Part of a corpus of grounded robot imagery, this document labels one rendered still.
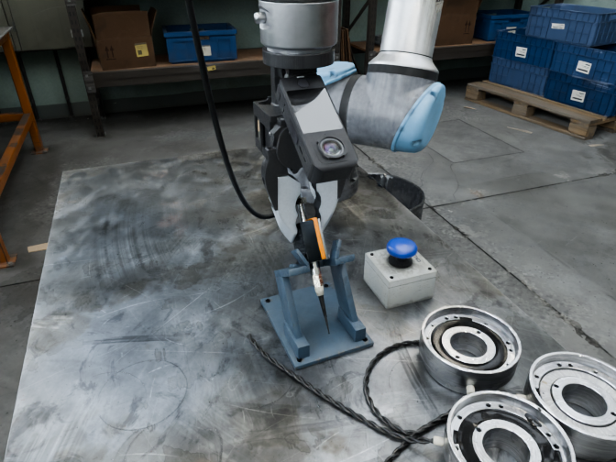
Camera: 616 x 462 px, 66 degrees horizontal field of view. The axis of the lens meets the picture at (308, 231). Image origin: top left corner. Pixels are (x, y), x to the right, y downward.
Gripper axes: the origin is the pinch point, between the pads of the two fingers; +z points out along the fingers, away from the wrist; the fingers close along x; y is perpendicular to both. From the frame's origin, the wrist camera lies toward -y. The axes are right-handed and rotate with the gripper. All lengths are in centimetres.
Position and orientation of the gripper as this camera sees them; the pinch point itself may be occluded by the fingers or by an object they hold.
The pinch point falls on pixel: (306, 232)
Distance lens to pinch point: 55.3
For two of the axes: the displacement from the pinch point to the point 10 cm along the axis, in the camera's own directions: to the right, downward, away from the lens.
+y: -3.8, -4.8, 7.9
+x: -9.2, 2.0, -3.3
